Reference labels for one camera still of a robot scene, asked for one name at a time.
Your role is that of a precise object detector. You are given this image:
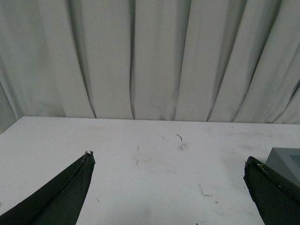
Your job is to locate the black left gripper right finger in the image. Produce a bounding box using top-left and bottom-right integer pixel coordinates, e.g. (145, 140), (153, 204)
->
(243, 156), (300, 225)

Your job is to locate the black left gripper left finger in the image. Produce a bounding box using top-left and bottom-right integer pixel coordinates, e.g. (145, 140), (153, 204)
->
(0, 151), (95, 225)

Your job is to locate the gray base block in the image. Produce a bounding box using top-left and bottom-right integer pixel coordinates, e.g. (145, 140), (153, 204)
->
(266, 148), (300, 186)

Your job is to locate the white curtain backdrop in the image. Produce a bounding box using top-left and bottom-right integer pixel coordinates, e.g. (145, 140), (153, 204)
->
(0, 0), (300, 131)

